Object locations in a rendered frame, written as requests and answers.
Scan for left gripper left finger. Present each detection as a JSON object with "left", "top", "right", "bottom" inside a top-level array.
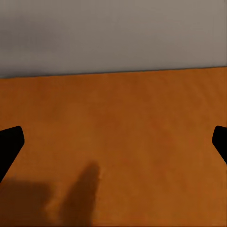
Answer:
[{"left": 0, "top": 126, "right": 25, "bottom": 182}]

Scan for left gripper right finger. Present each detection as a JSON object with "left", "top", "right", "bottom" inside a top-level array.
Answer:
[{"left": 212, "top": 126, "right": 227, "bottom": 164}]

